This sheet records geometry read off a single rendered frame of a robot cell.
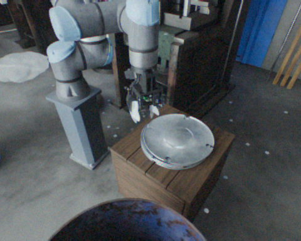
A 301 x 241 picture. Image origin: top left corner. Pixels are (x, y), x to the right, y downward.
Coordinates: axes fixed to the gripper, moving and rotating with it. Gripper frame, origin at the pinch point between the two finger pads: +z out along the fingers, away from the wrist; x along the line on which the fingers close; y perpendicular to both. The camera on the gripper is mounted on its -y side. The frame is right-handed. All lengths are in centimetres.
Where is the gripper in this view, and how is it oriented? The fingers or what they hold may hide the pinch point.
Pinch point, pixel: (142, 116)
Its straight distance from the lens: 69.4
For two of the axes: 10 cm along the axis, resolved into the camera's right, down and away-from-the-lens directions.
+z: 0.0, 7.6, 6.5
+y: 4.3, 5.9, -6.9
